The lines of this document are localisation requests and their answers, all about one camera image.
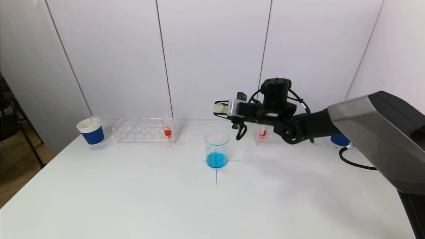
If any blue white paper cup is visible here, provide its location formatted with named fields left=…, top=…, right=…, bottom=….
left=76, top=118, right=106, bottom=147
left=330, top=134, right=352, bottom=148

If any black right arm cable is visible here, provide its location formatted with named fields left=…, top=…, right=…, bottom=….
left=339, top=146, right=378, bottom=171

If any red pigment test tube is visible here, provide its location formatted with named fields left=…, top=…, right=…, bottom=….
left=161, top=114, right=173, bottom=139

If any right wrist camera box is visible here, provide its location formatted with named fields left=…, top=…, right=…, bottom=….
left=227, top=92, right=248, bottom=117

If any black right camera cable loop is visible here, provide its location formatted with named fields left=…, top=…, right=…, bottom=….
left=231, top=121, right=248, bottom=141

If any clear glass beaker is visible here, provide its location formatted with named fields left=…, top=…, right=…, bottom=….
left=204, top=131, right=229, bottom=169

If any clear acrylic test tube rack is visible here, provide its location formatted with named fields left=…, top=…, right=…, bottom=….
left=112, top=117, right=177, bottom=144
left=253, top=123, right=284, bottom=145

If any black chair frame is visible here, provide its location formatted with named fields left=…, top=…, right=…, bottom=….
left=0, top=71, right=46, bottom=170

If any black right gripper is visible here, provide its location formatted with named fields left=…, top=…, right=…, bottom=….
left=213, top=98, right=258, bottom=123

